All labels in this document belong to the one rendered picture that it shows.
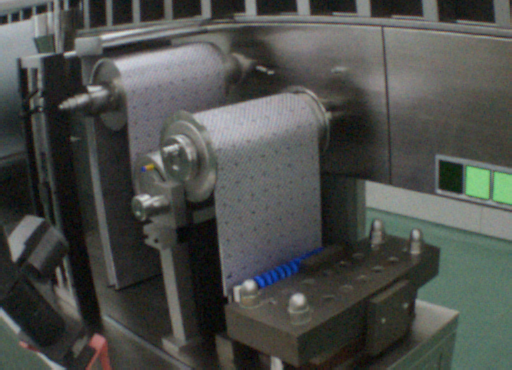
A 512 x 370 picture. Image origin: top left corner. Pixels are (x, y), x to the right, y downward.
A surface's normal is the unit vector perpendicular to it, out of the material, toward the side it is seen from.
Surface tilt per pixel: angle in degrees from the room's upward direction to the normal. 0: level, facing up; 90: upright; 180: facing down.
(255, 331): 90
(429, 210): 90
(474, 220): 90
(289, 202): 90
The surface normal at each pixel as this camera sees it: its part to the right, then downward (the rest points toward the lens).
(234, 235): 0.69, 0.16
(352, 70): -0.72, 0.24
